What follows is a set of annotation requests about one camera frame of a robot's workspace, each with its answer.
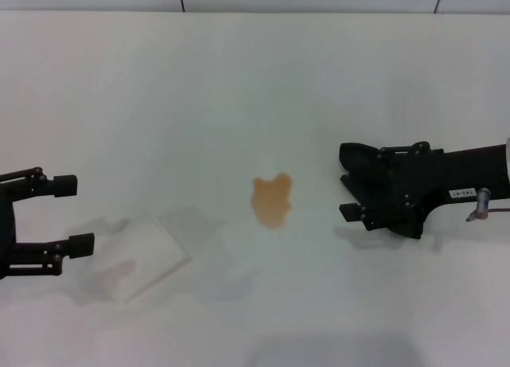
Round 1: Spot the brown water stain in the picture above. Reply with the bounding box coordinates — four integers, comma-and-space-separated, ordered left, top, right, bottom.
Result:
249, 172, 294, 230

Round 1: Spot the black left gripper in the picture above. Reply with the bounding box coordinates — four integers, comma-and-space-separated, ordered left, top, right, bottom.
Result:
0, 166, 96, 281

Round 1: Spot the silver cable connector plug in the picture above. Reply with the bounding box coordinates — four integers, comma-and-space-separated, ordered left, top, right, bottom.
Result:
465, 187, 492, 223

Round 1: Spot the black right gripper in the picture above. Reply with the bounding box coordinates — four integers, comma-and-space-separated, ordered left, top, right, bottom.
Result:
339, 141, 510, 240

